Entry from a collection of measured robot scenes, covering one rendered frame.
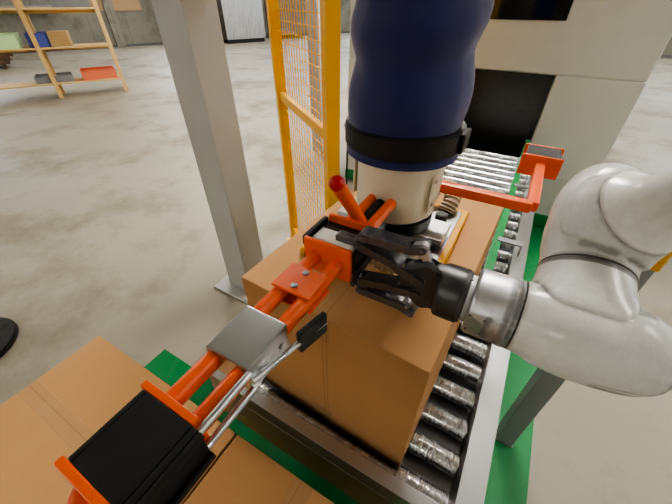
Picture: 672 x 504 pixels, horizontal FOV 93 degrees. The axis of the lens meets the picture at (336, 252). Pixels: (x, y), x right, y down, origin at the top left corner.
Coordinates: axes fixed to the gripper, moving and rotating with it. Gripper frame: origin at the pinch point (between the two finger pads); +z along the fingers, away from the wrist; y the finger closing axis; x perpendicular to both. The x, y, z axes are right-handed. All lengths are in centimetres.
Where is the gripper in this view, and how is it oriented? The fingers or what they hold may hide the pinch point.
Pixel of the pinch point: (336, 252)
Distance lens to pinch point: 50.8
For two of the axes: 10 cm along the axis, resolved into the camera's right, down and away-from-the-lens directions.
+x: 5.0, -5.4, 6.8
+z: -8.7, -3.0, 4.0
